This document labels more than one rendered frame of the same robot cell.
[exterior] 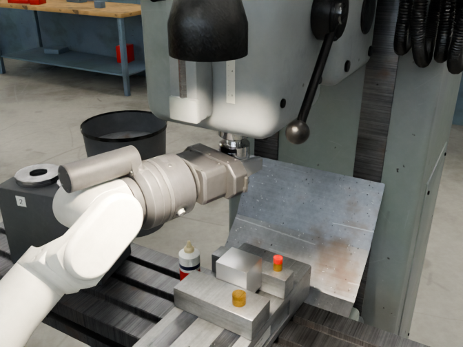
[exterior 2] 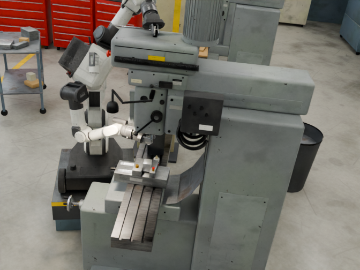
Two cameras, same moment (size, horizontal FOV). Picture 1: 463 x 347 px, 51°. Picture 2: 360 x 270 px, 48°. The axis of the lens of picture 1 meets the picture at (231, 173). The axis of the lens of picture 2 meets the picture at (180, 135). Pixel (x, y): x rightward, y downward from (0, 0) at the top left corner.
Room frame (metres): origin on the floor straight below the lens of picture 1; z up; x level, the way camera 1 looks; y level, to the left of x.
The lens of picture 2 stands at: (-0.17, -2.03, 2.57)
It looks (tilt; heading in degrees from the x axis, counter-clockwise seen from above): 30 degrees down; 62
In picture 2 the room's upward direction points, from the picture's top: 6 degrees clockwise
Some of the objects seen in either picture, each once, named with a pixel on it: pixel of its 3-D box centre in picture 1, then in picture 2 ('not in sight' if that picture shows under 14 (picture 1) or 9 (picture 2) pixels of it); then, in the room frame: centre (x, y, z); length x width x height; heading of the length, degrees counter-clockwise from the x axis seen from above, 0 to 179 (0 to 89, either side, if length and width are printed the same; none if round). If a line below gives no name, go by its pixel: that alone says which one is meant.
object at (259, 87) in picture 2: not in sight; (238, 84); (1.12, -0.25, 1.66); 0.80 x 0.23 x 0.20; 151
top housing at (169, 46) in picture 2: not in sight; (156, 50); (0.69, -0.01, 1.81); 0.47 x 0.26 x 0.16; 151
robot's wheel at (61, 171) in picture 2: not in sight; (62, 180); (0.24, 0.70, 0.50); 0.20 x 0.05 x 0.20; 73
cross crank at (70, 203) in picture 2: not in sight; (75, 203); (0.25, 0.24, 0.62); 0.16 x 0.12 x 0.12; 151
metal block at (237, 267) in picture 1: (238, 273); (147, 165); (0.68, -0.01, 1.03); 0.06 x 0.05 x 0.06; 58
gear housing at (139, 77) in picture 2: not in sight; (160, 73); (0.72, -0.03, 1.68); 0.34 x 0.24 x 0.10; 151
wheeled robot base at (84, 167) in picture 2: not in sight; (96, 154); (0.56, 0.85, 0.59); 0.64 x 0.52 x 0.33; 73
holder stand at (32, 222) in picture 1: (66, 219); (155, 135); (0.88, 0.34, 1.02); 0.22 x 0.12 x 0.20; 71
